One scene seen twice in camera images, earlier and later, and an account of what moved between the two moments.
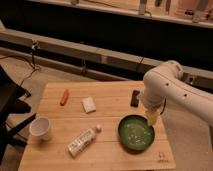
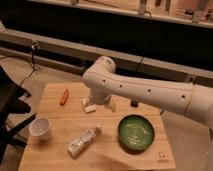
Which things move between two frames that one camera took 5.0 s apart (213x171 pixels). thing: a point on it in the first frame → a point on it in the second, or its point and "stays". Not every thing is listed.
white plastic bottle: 82,140 stays
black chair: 11,104 stays
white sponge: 89,104 stays
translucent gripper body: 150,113 → 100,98
